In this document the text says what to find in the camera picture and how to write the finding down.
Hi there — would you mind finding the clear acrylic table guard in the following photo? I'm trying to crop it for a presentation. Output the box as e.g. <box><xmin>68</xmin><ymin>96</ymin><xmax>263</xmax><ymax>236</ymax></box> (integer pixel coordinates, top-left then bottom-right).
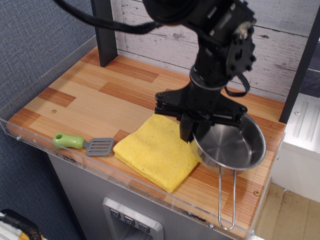
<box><xmin>0</xmin><ymin>28</ymin><xmax>289</xmax><ymax>239</ymax></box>

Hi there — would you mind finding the black left post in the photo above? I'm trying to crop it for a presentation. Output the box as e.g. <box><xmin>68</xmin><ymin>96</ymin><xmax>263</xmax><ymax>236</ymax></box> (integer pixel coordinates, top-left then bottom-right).
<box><xmin>90</xmin><ymin>0</ymin><xmax>118</xmax><ymax>67</ymax></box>

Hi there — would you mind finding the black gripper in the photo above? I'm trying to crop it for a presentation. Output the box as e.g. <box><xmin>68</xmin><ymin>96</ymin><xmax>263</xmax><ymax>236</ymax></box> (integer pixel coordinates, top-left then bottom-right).
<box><xmin>154</xmin><ymin>82</ymin><xmax>248</xmax><ymax>143</ymax></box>

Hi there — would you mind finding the silver metal pan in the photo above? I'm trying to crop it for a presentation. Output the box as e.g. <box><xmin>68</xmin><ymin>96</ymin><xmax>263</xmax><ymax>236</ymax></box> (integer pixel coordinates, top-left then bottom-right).
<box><xmin>189</xmin><ymin>113</ymin><xmax>267</xmax><ymax>231</ymax></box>

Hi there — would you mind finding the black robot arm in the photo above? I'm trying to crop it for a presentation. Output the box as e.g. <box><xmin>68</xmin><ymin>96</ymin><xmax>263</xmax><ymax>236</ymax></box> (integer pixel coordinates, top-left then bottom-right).
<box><xmin>143</xmin><ymin>0</ymin><xmax>256</xmax><ymax>142</ymax></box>

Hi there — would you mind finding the black right post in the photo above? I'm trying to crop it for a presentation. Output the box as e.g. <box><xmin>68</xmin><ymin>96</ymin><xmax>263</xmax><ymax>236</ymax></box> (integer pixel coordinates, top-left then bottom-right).
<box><xmin>279</xmin><ymin>24</ymin><xmax>320</xmax><ymax>124</ymax></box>

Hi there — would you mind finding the black post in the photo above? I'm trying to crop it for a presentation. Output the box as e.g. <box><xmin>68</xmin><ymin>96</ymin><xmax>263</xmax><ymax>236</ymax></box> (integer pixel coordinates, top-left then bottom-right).
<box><xmin>90</xmin><ymin>0</ymin><xmax>118</xmax><ymax>67</ymax></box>
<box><xmin>279</xmin><ymin>24</ymin><xmax>320</xmax><ymax>124</ymax></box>

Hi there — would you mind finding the white toy sink unit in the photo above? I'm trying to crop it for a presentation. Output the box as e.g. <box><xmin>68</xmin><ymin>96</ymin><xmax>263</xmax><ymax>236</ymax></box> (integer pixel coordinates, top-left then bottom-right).
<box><xmin>271</xmin><ymin>93</ymin><xmax>320</xmax><ymax>202</ymax></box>

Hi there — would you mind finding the green handled grey spatula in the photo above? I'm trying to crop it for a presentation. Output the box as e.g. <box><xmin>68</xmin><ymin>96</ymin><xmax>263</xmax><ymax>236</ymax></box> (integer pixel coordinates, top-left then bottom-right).
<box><xmin>52</xmin><ymin>132</ymin><xmax>114</xmax><ymax>157</ymax></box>

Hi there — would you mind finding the yellow black object bottom left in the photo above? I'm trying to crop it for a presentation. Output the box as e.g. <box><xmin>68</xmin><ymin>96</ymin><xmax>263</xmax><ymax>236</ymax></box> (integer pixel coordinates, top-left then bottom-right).
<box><xmin>0</xmin><ymin>211</ymin><xmax>45</xmax><ymax>240</ymax></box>

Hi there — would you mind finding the silver dispenser button panel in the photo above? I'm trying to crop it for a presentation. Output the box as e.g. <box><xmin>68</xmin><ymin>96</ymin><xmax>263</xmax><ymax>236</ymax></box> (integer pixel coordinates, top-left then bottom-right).
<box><xmin>102</xmin><ymin>197</ymin><xmax>165</xmax><ymax>240</ymax></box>

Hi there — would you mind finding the yellow folded cloth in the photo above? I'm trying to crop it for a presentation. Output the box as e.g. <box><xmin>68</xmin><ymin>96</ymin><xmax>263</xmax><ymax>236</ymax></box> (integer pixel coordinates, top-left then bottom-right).
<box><xmin>113</xmin><ymin>114</ymin><xmax>199</xmax><ymax>193</ymax></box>

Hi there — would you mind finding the grey toy fridge cabinet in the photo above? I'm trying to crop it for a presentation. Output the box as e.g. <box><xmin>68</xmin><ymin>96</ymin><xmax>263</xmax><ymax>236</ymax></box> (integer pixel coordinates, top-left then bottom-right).
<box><xmin>49</xmin><ymin>155</ymin><xmax>251</xmax><ymax>240</ymax></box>

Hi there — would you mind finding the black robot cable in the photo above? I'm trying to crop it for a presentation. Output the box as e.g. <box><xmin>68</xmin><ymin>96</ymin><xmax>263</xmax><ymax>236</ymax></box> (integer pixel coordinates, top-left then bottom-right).
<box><xmin>52</xmin><ymin>0</ymin><xmax>251</xmax><ymax>98</ymax></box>

